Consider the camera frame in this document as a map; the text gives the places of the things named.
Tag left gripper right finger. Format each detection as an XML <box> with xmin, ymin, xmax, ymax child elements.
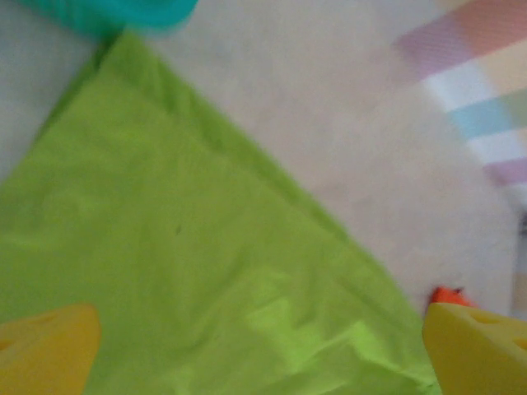
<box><xmin>422</xmin><ymin>302</ymin><xmax>527</xmax><ymax>395</ymax></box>

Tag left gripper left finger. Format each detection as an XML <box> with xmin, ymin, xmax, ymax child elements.
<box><xmin>0</xmin><ymin>303</ymin><xmax>103</xmax><ymax>395</ymax></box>

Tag orange shorts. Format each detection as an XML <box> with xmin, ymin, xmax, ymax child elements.
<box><xmin>430</xmin><ymin>286</ymin><xmax>474</xmax><ymax>309</ymax></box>

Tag lime green shorts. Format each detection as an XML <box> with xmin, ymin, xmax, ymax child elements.
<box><xmin>0</xmin><ymin>30</ymin><xmax>444</xmax><ymax>395</ymax></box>

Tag teal plastic basket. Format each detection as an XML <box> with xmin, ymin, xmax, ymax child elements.
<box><xmin>24</xmin><ymin>0</ymin><xmax>198</xmax><ymax>40</ymax></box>

